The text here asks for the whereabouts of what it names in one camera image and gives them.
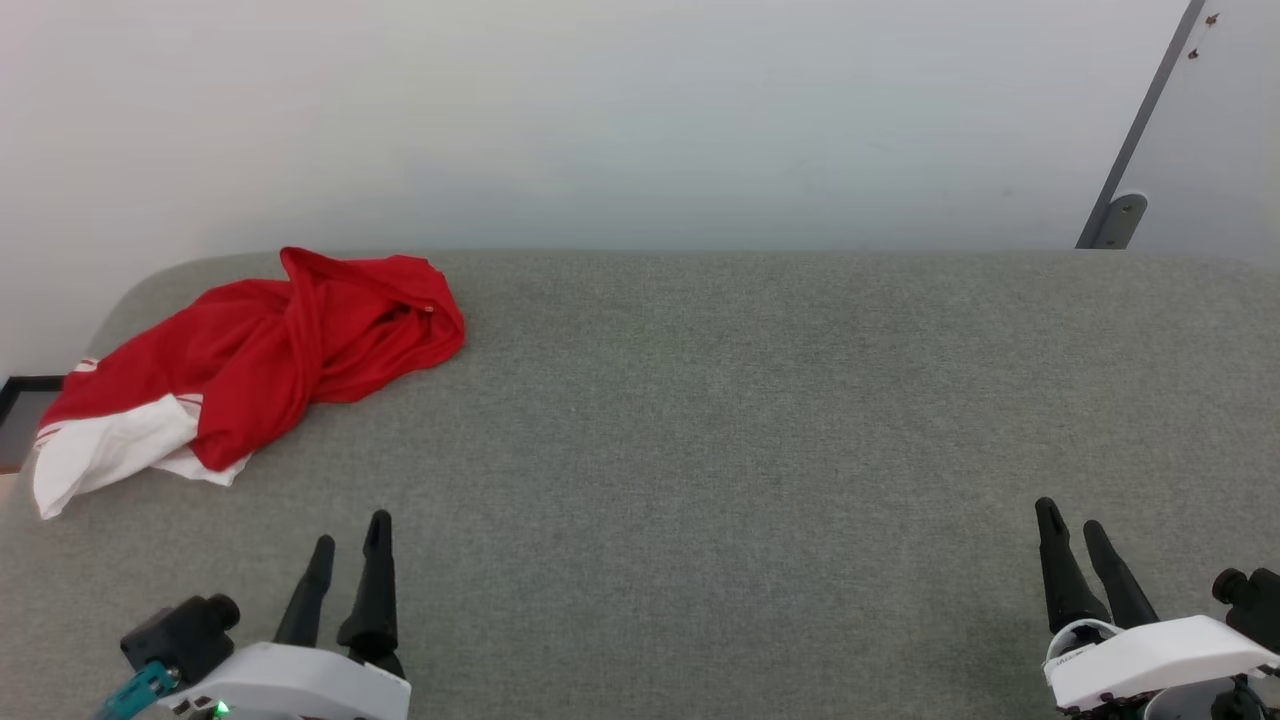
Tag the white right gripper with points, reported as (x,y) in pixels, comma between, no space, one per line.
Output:
(1150,660)

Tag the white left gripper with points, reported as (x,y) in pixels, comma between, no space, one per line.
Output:
(300,685)

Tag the red and white t-shirt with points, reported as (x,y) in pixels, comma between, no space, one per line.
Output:
(270,350)

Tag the black skirting strip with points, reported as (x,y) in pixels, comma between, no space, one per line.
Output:
(20,385)

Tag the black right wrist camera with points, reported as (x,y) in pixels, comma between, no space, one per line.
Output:
(1255,600)

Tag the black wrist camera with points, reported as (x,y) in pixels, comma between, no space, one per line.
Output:
(1255,600)
(180,635)

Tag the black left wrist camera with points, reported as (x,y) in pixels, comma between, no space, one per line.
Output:
(180,635)

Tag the teal left camera connector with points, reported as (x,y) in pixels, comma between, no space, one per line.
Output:
(140,692)

